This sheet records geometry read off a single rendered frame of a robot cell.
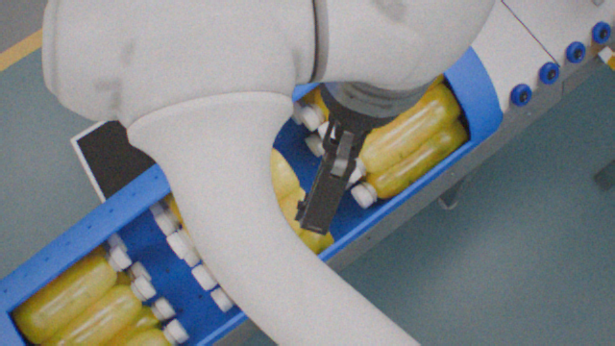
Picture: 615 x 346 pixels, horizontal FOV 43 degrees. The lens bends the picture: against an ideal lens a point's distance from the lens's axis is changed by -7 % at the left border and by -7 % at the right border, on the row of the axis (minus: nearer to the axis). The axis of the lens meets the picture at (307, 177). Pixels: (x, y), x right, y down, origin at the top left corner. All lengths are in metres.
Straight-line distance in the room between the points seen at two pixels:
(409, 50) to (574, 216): 2.05
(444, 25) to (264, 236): 0.16
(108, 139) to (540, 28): 1.32
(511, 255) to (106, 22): 2.08
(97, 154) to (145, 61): 1.97
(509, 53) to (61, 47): 1.23
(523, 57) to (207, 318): 0.77
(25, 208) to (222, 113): 2.18
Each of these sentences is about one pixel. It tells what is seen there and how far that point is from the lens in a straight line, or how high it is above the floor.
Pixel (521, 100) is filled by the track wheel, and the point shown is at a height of 0.96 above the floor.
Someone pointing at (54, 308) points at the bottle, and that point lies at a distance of 1.30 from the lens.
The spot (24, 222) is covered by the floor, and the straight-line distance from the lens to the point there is 2.61.
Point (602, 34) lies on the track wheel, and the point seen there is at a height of 0.97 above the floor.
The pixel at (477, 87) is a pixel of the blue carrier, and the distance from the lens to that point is 1.27.
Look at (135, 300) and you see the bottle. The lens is 1.34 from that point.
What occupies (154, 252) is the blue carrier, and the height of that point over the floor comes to 0.97.
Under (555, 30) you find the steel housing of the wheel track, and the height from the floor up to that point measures 0.93.
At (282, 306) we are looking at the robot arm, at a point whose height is 1.91.
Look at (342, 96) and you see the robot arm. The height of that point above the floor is 1.79.
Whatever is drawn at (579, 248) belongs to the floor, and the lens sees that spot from 2.52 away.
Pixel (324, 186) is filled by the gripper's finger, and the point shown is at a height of 1.69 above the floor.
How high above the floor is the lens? 2.37
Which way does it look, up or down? 75 degrees down
